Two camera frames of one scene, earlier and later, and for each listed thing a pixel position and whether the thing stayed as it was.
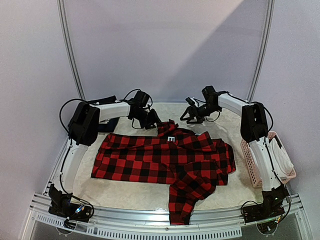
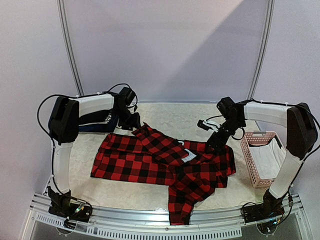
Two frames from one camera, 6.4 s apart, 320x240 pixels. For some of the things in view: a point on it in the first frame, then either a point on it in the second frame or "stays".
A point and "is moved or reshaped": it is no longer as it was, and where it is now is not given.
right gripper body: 194,112 → 216,142
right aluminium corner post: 270,17 stays
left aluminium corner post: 71,52 stays
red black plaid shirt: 193,165 is moved or reshaped
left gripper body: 150,120 → 128,121
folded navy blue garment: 108,127 stays
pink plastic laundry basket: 255,176 stays
